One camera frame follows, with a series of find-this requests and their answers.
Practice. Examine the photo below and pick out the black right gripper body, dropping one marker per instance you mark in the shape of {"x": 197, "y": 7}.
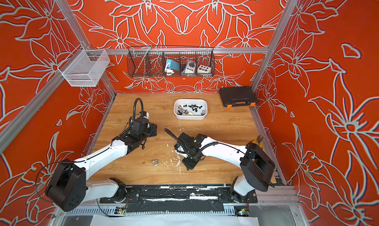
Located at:
{"x": 190, "y": 161}

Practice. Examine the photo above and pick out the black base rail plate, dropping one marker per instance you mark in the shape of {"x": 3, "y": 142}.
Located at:
{"x": 220, "y": 193}

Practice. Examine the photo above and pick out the white dotted cube in basket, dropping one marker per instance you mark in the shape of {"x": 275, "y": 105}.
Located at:
{"x": 203, "y": 70}

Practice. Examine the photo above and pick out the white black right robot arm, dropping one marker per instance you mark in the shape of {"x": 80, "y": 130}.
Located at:
{"x": 257, "y": 167}

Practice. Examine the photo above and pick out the black wire wall basket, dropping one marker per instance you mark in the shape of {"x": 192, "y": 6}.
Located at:
{"x": 149, "y": 61}

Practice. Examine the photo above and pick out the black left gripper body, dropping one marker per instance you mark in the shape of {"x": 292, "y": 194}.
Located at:
{"x": 150, "y": 132}

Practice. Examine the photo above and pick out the clear plastic wall bin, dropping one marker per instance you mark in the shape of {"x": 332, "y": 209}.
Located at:
{"x": 84, "y": 69}

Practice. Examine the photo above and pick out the yellow handled pliers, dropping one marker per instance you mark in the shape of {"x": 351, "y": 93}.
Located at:
{"x": 259, "y": 141}

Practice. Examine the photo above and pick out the white plastic storage box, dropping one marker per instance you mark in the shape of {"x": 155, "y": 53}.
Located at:
{"x": 193, "y": 105}

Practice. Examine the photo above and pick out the teal box in basket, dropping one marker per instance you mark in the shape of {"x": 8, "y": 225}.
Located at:
{"x": 171, "y": 67}

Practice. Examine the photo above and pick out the black orange tool case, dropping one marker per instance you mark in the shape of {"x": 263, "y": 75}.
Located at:
{"x": 237, "y": 96}

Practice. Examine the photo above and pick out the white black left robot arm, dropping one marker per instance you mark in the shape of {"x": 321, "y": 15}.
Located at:
{"x": 69, "y": 185}

